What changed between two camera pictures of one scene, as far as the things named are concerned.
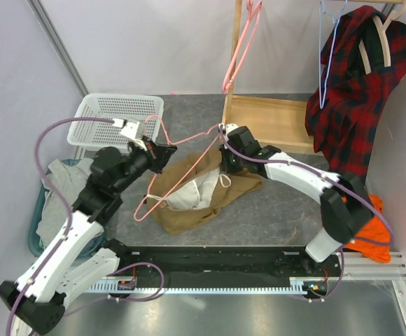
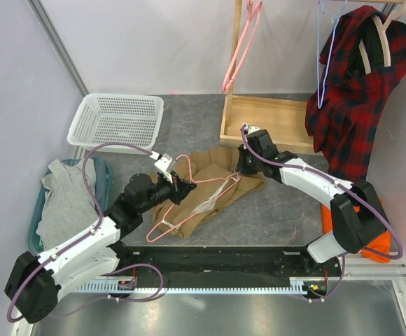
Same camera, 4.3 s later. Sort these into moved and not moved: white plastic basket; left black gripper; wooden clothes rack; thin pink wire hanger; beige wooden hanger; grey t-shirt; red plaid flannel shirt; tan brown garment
Moved: left black gripper; thin pink wire hanger; tan brown garment
Not moved: grey t-shirt; wooden clothes rack; white plastic basket; red plaid flannel shirt; beige wooden hanger
